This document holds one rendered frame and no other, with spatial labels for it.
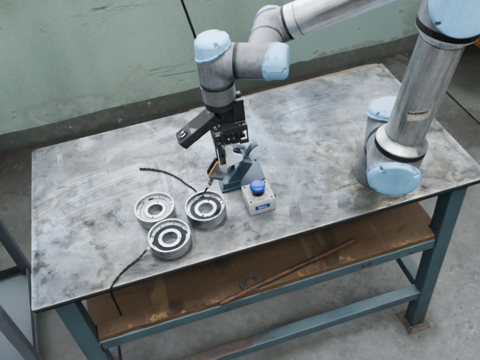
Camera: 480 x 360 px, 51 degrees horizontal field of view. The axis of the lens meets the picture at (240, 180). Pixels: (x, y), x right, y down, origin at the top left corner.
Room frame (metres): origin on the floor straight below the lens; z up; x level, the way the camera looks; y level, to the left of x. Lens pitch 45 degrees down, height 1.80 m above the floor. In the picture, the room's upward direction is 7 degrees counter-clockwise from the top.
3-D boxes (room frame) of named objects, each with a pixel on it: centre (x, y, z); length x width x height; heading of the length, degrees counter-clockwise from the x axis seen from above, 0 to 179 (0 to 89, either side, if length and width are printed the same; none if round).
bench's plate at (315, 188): (1.08, -0.01, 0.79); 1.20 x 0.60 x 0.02; 102
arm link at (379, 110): (0.96, -0.39, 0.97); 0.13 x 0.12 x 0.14; 166
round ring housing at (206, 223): (0.89, 0.10, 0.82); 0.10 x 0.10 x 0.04
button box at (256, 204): (0.91, -0.05, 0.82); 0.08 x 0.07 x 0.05; 102
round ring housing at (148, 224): (0.91, 0.23, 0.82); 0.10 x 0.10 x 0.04
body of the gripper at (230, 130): (0.94, 0.02, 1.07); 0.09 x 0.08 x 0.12; 99
